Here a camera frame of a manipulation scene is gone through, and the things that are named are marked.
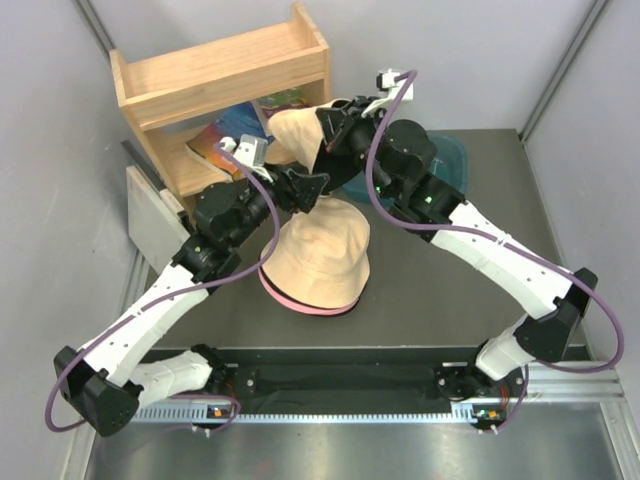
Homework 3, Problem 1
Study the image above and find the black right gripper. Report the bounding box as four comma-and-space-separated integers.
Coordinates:
316, 98, 395, 202

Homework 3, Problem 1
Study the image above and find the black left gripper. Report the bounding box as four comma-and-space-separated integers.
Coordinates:
229, 163, 328, 249

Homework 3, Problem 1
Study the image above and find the beige baseball cap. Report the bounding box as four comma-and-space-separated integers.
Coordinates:
267, 98, 348, 172

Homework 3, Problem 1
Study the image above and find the beige bucket hat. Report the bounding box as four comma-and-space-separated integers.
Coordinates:
258, 197, 370, 316

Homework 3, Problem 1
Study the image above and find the black hat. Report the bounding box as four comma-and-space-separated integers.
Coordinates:
257, 267, 362, 317

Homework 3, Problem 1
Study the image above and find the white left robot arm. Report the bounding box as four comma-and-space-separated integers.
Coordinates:
54, 167, 329, 437

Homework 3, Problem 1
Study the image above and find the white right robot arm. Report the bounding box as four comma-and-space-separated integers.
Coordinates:
316, 97, 598, 396

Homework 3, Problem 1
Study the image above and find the green purple paperback book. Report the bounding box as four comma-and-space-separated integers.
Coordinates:
253, 87, 311, 116

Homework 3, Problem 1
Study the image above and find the blue orange paperback book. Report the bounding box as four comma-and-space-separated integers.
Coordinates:
184, 101, 274, 181

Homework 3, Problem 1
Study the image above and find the teal plastic basin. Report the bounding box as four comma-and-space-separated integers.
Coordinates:
342, 132, 469, 204

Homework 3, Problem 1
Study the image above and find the grey flat board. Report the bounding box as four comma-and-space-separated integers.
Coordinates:
121, 140, 191, 274

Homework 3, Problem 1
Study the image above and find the wooden bookshelf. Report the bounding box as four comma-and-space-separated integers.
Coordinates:
110, 2, 332, 212

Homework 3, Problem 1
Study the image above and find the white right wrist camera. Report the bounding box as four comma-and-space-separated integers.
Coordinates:
361, 69, 416, 117

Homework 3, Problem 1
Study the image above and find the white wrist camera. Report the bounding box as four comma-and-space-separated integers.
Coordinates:
361, 69, 416, 117
214, 134, 272, 181

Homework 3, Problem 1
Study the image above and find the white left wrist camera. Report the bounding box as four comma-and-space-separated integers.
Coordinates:
214, 134, 272, 181

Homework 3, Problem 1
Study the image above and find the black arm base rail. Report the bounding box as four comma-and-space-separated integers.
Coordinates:
144, 344, 531, 416

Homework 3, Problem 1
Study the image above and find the grey slotted cable duct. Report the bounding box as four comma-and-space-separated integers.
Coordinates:
131, 400, 506, 426

